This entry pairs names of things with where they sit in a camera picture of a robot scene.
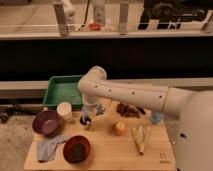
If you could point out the blue sponge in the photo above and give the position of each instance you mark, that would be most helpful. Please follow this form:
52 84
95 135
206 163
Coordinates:
100 109

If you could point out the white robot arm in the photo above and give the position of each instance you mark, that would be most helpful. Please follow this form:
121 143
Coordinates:
194 109

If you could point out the green plastic tray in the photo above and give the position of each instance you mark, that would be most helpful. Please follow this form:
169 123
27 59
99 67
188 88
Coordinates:
63 89

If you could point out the bunch of dark grapes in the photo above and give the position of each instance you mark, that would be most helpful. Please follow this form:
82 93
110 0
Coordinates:
126 110

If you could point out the small metal cup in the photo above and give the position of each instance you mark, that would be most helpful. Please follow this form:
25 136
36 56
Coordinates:
85 121

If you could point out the orange fruit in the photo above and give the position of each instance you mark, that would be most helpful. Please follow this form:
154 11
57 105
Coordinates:
119 128

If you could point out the white cup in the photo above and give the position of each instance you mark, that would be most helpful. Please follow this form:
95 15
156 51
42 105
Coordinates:
64 109

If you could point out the wooden board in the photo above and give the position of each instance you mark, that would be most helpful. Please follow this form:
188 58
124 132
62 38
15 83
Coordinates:
109 151

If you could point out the small blue cup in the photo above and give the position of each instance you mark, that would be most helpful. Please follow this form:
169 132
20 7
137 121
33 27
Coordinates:
156 117

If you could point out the corn cob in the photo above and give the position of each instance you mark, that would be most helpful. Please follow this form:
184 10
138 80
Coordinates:
140 136

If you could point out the red bowl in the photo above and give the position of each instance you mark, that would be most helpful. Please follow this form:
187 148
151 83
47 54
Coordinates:
76 149

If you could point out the purple bowl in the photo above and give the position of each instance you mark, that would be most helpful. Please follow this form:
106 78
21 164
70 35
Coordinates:
46 122

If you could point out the grey blue cloth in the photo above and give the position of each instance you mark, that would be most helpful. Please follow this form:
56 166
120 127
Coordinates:
46 149

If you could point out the black handled tool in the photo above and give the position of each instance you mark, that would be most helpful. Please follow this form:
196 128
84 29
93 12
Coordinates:
141 110

